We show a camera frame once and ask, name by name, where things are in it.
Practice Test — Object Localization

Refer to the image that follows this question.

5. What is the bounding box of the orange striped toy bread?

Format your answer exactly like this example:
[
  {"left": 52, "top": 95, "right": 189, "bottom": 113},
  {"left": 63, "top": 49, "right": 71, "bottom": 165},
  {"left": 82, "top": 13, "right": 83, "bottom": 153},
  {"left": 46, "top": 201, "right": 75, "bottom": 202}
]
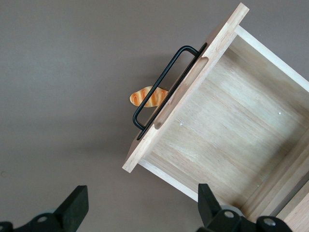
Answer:
[{"left": 129, "top": 86, "right": 169, "bottom": 108}]

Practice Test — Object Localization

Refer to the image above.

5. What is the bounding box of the wooden drawer with black handle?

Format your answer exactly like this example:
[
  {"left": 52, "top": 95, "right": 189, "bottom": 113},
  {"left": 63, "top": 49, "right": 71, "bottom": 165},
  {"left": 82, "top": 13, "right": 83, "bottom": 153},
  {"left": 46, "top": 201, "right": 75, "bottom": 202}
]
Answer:
[{"left": 122, "top": 2, "right": 309, "bottom": 224}]

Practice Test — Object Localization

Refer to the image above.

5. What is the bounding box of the light wooden drawer cabinet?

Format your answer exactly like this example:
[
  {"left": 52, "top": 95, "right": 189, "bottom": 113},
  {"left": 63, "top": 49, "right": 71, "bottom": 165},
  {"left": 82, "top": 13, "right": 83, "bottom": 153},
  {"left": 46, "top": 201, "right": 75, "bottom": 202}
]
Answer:
[{"left": 275, "top": 154, "right": 309, "bottom": 232}]

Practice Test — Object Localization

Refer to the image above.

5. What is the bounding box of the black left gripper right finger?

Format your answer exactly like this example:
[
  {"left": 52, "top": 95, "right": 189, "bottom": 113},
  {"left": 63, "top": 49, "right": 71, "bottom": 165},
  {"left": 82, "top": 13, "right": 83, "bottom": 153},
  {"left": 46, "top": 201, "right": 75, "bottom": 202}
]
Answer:
[{"left": 197, "top": 183, "right": 291, "bottom": 232}]

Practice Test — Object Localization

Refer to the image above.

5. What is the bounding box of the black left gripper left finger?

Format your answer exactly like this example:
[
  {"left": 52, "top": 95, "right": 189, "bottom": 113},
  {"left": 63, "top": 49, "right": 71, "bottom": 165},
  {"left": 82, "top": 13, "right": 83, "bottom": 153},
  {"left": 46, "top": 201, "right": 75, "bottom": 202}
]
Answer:
[{"left": 0, "top": 185, "right": 89, "bottom": 232}]

